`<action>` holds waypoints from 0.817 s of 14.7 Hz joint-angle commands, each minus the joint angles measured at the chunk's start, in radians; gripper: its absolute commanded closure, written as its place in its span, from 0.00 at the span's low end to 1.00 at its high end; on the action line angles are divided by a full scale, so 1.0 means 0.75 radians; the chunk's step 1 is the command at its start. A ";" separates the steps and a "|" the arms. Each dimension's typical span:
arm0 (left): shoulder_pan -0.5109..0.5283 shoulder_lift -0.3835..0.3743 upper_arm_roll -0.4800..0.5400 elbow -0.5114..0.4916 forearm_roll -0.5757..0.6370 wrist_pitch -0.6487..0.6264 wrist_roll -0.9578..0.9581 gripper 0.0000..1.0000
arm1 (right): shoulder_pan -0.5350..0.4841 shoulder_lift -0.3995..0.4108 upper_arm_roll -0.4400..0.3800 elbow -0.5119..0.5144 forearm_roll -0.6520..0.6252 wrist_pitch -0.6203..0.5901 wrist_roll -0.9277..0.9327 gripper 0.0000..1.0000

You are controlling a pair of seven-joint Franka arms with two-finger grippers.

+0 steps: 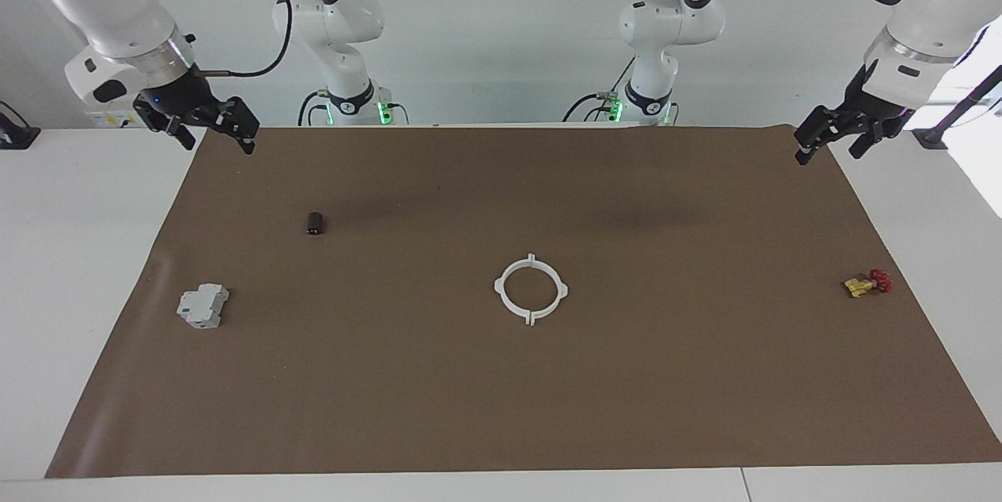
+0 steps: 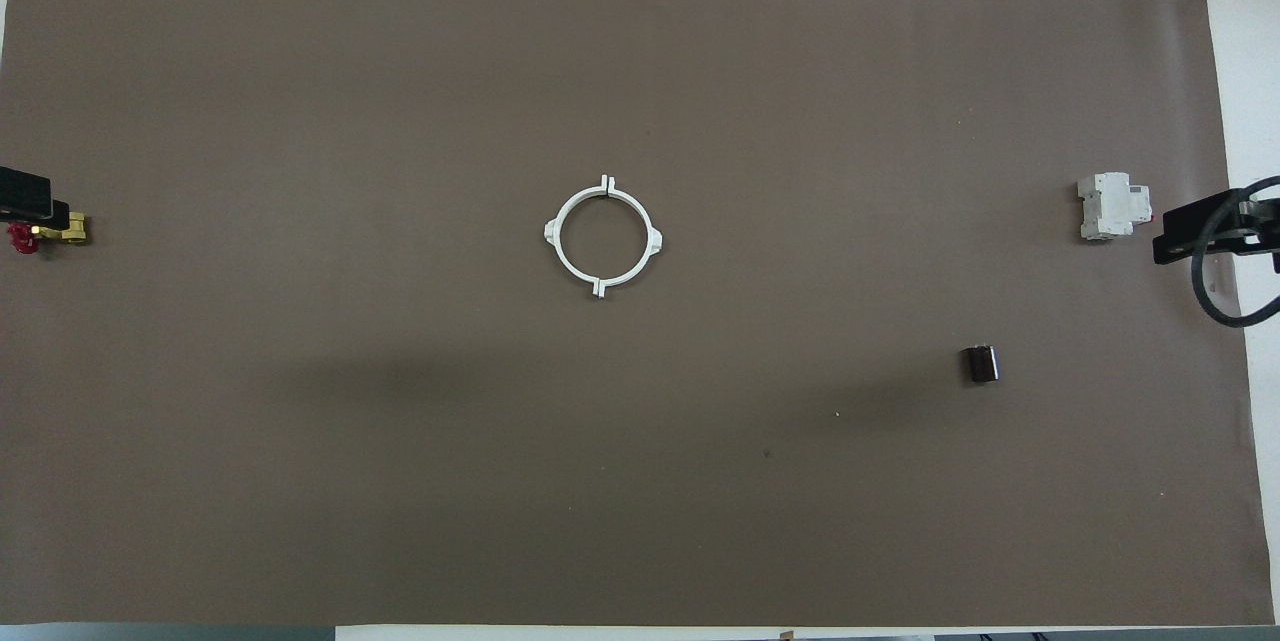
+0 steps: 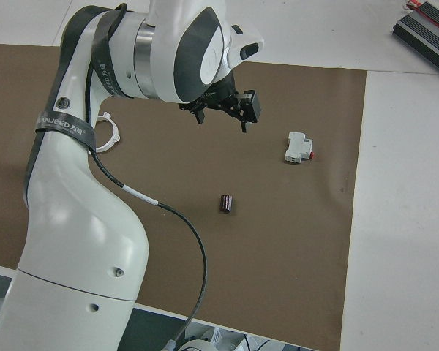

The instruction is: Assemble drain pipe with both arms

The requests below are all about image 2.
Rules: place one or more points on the small dark brown cylinder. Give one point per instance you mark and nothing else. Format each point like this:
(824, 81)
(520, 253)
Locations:
(980, 365)

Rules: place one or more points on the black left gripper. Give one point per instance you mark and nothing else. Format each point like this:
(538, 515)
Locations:
(25, 193)

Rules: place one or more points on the white circuit breaker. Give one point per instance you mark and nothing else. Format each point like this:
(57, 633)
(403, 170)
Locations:
(1105, 206)

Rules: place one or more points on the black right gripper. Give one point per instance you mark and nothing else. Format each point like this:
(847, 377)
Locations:
(1235, 226)

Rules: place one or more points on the brown paper table mat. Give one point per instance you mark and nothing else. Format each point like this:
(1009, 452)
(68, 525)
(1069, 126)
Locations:
(640, 481)

